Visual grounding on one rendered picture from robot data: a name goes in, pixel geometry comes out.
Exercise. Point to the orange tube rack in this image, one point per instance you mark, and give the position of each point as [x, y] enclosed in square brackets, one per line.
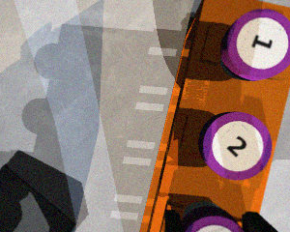
[202, 90]

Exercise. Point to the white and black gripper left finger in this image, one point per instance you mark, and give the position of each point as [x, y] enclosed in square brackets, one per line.
[173, 222]

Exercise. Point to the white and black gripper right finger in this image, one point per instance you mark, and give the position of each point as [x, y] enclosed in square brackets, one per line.
[253, 222]

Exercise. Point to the grey button housing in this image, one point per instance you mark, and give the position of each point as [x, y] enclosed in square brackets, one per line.
[20, 211]

